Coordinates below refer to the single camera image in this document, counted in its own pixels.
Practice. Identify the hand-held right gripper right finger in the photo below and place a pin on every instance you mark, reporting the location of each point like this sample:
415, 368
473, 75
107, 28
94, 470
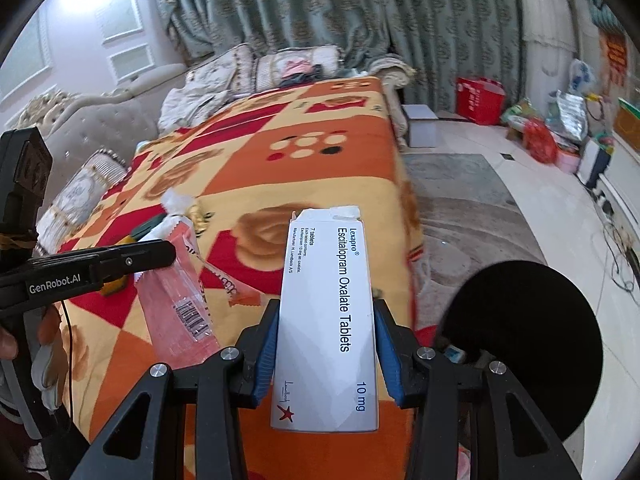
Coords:
390, 365

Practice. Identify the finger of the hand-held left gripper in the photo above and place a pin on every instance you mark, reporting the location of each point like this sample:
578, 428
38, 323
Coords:
150, 257

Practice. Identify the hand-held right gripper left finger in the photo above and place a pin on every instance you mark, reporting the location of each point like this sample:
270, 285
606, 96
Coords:
265, 360

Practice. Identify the clear pink wrapper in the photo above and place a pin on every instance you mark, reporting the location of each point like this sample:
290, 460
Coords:
175, 310

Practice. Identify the white medicine box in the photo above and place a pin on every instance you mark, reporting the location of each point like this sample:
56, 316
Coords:
325, 335

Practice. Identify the black round trash bin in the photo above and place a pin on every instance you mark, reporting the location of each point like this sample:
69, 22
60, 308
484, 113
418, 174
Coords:
525, 335

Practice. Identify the person's left hand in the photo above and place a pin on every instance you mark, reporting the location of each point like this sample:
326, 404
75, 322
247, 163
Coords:
50, 325

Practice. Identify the yellow green sponge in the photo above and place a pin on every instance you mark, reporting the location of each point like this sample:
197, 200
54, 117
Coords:
150, 227

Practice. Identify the striped floral ruffled pillow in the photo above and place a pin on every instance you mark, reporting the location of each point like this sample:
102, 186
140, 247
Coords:
80, 190

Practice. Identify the torn pink sachet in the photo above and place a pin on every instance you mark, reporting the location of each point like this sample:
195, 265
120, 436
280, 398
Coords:
230, 287

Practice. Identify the grey tufted headboard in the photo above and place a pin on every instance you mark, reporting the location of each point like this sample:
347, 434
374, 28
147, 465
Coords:
100, 110

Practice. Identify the grey patterned rug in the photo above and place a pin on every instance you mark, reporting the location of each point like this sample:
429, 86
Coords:
465, 220

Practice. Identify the pile of white bedding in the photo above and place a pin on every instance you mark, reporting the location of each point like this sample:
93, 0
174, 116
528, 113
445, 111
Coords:
200, 90

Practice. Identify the printed rose blanket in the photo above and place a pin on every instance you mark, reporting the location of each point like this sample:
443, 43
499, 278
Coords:
310, 170

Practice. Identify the floral pillow with gold trim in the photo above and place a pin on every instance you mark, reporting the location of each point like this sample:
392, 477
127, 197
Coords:
280, 62

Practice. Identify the white cube box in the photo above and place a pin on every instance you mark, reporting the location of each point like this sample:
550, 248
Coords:
421, 127

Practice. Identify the pile of folded clothes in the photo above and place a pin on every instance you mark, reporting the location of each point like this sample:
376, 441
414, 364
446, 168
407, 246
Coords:
300, 70

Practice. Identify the red plastic bag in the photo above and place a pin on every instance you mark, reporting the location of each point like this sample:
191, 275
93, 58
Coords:
540, 142

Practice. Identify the pink box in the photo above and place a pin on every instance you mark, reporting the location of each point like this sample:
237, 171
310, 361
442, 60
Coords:
568, 161

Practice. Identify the red paper bag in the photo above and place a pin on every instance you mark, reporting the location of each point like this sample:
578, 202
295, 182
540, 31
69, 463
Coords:
480, 102

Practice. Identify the green snack bag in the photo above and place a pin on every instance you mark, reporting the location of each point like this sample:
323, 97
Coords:
515, 115

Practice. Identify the white boxy appliance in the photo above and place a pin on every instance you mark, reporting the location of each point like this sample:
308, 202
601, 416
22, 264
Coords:
594, 162

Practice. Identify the white TV cabinet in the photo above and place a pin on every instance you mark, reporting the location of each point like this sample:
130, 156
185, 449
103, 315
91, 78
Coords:
625, 195

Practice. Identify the silver foil bag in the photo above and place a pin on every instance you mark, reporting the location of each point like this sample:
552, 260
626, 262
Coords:
567, 117

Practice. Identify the green patterned curtain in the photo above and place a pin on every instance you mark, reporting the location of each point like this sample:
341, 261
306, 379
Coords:
350, 10

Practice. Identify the brown box with green lid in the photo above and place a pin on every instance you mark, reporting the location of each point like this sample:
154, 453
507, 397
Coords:
629, 119

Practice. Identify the blue white plastic bag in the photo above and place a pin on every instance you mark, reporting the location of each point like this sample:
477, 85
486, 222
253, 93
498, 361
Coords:
581, 77

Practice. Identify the white standing air conditioner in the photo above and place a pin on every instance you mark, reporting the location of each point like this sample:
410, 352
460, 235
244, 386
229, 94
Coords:
547, 35

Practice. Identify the red hanging ornament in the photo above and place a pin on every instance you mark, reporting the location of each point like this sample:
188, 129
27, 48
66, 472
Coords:
614, 55

